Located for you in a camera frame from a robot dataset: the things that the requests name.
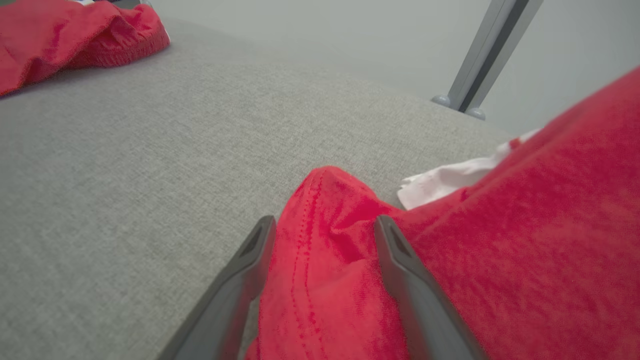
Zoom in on grey partition post round feet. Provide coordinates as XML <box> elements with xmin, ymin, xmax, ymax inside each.
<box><xmin>431</xmin><ymin>0</ymin><xmax>545</xmax><ymax>121</ymax></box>

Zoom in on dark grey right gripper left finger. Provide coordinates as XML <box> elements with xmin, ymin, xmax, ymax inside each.
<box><xmin>157</xmin><ymin>215</ymin><xmax>277</xmax><ymax>360</ymax></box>

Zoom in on red white lettered jersey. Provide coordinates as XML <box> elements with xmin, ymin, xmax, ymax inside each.
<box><xmin>244</xmin><ymin>65</ymin><xmax>640</xmax><ymax>360</ymax></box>

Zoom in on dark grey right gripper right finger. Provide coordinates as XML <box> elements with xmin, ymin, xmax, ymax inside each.
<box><xmin>373</xmin><ymin>214</ymin><xmax>489</xmax><ymax>360</ymax></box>

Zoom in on red shorts with white stripe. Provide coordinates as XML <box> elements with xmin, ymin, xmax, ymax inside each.
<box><xmin>0</xmin><ymin>0</ymin><xmax>171</xmax><ymax>98</ymax></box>

